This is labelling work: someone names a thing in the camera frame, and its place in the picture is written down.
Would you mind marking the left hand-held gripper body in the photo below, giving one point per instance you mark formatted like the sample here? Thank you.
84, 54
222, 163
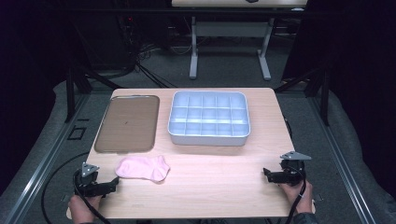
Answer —
88, 184

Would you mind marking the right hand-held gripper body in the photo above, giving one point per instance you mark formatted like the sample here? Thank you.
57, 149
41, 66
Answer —
292, 174

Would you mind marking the pink sock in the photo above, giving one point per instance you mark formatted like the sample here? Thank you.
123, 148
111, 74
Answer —
143, 168

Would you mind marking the person's right hand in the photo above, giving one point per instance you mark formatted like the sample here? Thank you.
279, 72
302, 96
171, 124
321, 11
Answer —
297, 196

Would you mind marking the person's left hand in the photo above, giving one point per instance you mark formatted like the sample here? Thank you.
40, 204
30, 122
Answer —
81, 209

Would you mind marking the brown flat tray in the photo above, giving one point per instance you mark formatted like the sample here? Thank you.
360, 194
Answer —
127, 124

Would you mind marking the white divided storage box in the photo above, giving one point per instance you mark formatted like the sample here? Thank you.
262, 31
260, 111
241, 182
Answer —
209, 116

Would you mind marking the white-legged background desk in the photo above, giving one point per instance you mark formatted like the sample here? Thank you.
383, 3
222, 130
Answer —
230, 29

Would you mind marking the aluminium floor rail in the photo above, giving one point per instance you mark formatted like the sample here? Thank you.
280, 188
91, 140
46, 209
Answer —
46, 161
339, 155

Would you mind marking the black metal frame stand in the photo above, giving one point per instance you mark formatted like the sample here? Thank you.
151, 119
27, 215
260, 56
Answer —
323, 96
71, 93

